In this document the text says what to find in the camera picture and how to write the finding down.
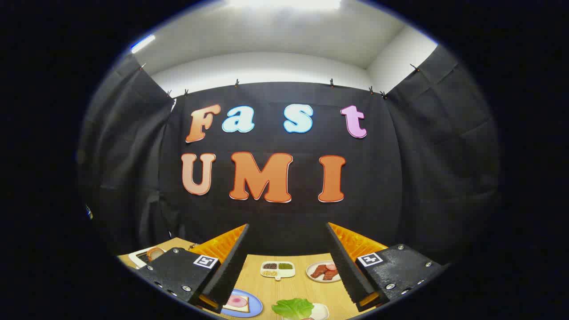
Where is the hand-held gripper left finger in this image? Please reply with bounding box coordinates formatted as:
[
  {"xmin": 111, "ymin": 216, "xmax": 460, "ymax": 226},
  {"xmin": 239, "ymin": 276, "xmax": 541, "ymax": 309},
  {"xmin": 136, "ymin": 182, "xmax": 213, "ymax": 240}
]
[{"xmin": 136, "ymin": 224, "xmax": 250, "ymax": 314}]

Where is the row of small black clips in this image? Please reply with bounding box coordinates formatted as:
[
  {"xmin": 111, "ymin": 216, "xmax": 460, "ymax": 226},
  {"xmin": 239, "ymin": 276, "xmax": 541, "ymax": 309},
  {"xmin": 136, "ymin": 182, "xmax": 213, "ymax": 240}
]
[{"xmin": 139, "ymin": 62, "xmax": 421, "ymax": 100}]

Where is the wide ceiling light panel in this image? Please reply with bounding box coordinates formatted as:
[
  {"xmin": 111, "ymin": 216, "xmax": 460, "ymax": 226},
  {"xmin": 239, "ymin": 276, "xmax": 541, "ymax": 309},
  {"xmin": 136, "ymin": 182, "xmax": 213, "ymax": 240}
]
[{"xmin": 224, "ymin": 0, "xmax": 343, "ymax": 10}]

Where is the square white bread slice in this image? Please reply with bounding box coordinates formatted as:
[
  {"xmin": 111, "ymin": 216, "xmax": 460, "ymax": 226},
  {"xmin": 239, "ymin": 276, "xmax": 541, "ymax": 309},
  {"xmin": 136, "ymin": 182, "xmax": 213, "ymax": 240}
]
[{"xmin": 223, "ymin": 295, "xmax": 250, "ymax": 313}]

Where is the white oval plate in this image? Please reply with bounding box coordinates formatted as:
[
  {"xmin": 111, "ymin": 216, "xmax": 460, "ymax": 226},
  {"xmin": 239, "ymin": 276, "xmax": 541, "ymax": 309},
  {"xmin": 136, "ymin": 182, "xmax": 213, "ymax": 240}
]
[{"xmin": 306, "ymin": 261, "xmax": 342, "ymax": 283}]

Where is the green lettuce leaf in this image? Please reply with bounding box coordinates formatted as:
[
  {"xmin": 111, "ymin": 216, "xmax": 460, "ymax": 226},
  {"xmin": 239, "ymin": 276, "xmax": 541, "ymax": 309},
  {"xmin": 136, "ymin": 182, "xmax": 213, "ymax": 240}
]
[{"xmin": 272, "ymin": 298, "xmax": 314, "ymax": 320}]

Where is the white divided dish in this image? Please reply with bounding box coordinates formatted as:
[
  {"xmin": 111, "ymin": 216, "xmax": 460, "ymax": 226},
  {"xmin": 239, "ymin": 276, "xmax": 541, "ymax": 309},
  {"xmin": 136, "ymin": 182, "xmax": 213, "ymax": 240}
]
[{"xmin": 260, "ymin": 261, "xmax": 296, "ymax": 281}]

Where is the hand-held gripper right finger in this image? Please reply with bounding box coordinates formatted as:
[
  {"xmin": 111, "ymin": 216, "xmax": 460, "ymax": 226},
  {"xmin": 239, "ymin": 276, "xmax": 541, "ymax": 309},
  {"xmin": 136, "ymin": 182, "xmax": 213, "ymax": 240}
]
[{"xmin": 326, "ymin": 222, "xmax": 446, "ymax": 312}]

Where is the white toaster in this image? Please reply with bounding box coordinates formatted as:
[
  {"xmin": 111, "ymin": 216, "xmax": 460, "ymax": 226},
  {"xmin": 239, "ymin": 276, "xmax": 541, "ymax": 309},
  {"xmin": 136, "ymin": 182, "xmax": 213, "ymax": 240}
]
[{"xmin": 128, "ymin": 247, "xmax": 167, "ymax": 268}]

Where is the black backdrop cloth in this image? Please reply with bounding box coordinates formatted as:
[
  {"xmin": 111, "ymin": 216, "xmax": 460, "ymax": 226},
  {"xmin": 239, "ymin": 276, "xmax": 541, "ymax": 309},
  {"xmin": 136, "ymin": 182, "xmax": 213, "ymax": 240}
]
[{"xmin": 78, "ymin": 44, "xmax": 503, "ymax": 267}]

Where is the white square plate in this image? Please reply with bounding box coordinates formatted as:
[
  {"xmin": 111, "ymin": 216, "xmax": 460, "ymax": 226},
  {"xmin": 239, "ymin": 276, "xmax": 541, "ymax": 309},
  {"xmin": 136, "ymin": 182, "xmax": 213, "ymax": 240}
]
[{"xmin": 281, "ymin": 303, "xmax": 330, "ymax": 320}]

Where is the blue plate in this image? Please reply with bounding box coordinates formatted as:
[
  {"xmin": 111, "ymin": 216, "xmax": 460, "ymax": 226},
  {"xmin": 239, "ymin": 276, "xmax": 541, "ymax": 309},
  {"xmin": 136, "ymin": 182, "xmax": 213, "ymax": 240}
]
[{"xmin": 221, "ymin": 289, "xmax": 263, "ymax": 318}]

